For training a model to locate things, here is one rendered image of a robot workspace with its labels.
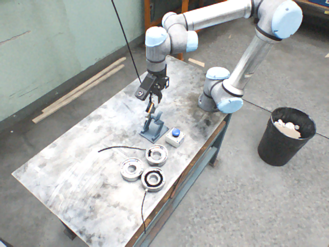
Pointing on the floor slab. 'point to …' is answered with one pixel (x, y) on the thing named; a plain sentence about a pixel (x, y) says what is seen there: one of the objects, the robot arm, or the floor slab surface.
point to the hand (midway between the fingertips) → (152, 105)
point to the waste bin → (281, 155)
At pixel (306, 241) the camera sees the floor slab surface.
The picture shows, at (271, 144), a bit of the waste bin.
